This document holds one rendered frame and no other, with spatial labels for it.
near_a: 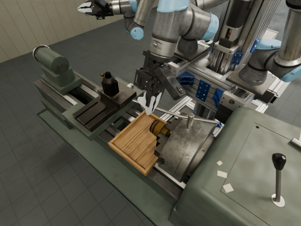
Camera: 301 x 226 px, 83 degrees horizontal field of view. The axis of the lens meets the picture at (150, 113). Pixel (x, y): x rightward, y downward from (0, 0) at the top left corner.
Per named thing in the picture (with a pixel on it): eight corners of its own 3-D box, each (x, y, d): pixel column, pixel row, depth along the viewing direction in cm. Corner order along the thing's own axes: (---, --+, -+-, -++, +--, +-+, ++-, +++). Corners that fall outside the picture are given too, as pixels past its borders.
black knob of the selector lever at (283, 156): (282, 164, 49) (293, 156, 45) (279, 173, 47) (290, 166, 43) (267, 156, 50) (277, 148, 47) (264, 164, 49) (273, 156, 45)
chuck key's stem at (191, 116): (190, 129, 74) (194, 113, 65) (190, 133, 73) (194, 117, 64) (185, 128, 75) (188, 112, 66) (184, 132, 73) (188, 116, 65)
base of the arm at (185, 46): (185, 41, 135) (187, 28, 128) (201, 48, 128) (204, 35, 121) (173, 48, 128) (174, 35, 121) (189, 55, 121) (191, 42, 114)
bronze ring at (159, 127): (173, 123, 87) (158, 115, 91) (162, 135, 82) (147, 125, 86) (172, 133, 94) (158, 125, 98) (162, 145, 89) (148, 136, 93)
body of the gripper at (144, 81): (146, 82, 62) (154, 48, 56) (165, 92, 59) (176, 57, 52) (132, 86, 56) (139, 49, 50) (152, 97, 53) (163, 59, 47)
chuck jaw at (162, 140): (179, 143, 81) (165, 159, 73) (177, 149, 84) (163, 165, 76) (161, 131, 85) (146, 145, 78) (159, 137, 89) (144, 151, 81)
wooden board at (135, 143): (180, 134, 114) (180, 130, 111) (145, 176, 95) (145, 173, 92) (145, 112, 126) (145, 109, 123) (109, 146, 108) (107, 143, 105)
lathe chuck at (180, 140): (201, 142, 102) (215, 109, 77) (171, 185, 87) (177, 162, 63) (188, 134, 106) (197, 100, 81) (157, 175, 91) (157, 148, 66)
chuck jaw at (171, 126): (186, 136, 86) (197, 116, 83) (182, 138, 82) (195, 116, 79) (168, 126, 91) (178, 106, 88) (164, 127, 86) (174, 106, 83)
